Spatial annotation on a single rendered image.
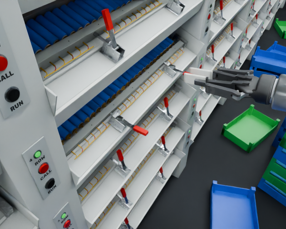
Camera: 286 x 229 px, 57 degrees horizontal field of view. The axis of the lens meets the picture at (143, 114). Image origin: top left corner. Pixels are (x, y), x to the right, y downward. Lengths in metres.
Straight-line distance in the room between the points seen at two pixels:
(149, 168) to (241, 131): 0.87
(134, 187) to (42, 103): 0.64
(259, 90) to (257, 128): 1.12
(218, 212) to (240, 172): 0.29
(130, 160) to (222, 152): 0.89
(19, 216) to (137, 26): 0.45
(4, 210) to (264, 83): 0.61
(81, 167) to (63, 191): 0.07
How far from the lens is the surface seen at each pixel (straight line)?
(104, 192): 0.75
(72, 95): 0.45
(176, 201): 1.38
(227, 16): 1.26
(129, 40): 0.58
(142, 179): 1.00
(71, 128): 0.59
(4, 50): 0.33
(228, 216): 1.38
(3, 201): 0.52
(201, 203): 1.39
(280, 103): 0.71
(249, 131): 1.78
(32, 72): 0.37
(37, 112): 0.39
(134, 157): 0.82
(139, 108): 0.69
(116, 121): 0.62
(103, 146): 0.61
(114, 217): 0.93
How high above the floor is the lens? 1.19
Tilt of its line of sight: 42 degrees down
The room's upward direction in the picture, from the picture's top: straight up
